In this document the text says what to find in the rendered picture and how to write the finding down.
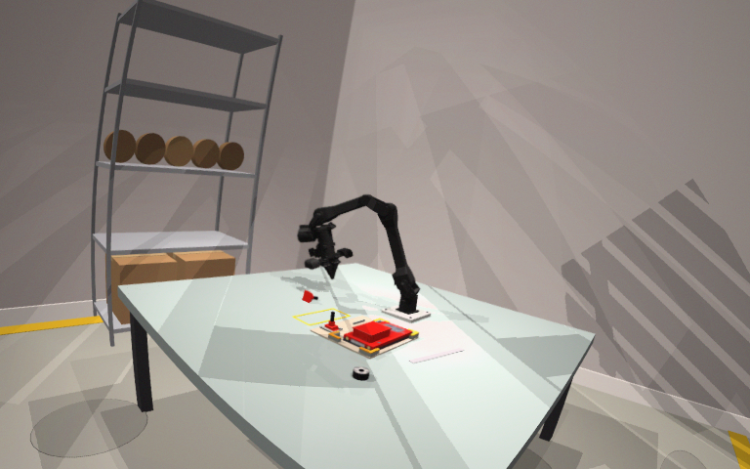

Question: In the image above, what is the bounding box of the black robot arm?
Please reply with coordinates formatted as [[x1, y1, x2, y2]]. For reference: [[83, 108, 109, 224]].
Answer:
[[298, 194, 420, 315]]

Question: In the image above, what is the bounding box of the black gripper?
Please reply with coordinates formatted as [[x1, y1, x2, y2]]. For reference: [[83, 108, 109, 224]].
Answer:
[[304, 239, 353, 279]]

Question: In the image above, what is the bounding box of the black toy tyre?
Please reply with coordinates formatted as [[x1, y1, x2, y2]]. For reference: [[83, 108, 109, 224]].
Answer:
[[352, 366, 369, 381]]

